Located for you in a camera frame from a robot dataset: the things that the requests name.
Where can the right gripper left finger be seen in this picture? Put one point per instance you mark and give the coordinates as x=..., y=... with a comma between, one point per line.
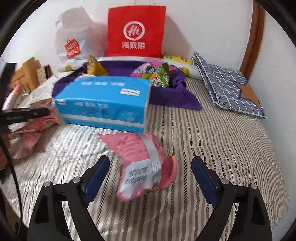
x=48, y=221

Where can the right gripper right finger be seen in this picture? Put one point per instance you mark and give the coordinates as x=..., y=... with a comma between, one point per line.
x=251, y=222

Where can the pink silver-striped snack bag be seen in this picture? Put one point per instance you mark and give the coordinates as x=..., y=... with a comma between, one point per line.
x=145, y=165

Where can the plush unicorn toy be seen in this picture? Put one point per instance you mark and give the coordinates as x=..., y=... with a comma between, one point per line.
x=14, y=98

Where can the pink strawberry snack bags pile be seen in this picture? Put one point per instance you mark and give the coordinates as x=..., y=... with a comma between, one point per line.
x=28, y=136

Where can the wooden headboard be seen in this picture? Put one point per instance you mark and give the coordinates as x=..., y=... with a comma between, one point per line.
x=26, y=76

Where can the striped grey quilt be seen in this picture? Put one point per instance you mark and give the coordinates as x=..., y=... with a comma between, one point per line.
x=236, y=146

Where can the yellow triangular snack packet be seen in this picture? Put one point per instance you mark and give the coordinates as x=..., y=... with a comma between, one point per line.
x=93, y=67

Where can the blue tissue pack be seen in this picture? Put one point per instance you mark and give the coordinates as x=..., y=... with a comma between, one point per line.
x=111, y=102

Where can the white Miniso plastic bag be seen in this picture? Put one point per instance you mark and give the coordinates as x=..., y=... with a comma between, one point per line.
x=78, y=36

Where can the grey checkered star cloth bag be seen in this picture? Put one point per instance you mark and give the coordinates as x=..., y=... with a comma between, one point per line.
x=229, y=89

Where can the purple pink snack bag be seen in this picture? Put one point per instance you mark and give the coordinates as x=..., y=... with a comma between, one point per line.
x=146, y=69

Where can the red Haidilao paper bag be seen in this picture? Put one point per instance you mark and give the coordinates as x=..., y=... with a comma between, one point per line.
x=136, y=30

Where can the green black snack packet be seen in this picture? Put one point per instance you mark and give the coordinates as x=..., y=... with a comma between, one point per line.
x=160, y=78

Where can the patterned picture frame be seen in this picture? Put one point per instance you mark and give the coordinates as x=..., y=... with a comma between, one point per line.
x=43, y=73

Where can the yellow snack bag by wall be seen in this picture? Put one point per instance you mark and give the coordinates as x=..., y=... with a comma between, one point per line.
x=178, y=59

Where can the brown wooden door frame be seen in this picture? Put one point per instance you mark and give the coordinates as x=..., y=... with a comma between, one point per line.
x=254, y=42

